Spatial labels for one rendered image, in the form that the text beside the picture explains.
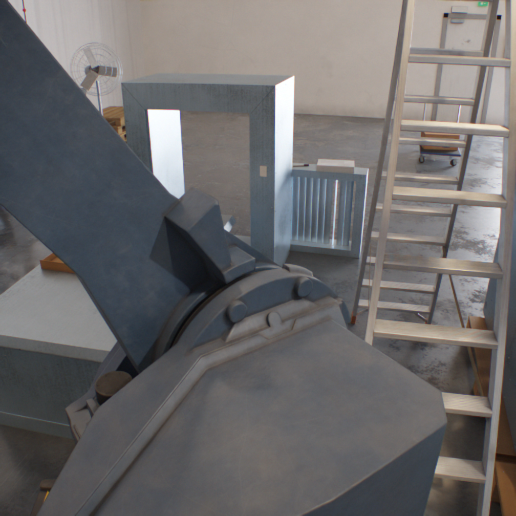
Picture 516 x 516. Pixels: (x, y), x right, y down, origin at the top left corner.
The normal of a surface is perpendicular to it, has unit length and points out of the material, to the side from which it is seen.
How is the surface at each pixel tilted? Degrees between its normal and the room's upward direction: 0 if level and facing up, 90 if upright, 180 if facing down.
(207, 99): 90
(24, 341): 67
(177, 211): 34
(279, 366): 0
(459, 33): 90
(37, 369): 90
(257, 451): 16
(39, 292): 0
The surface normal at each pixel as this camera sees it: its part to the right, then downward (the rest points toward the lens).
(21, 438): 0.00, -0.90
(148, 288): 0.48, 0.25
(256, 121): -0.26, 0.43
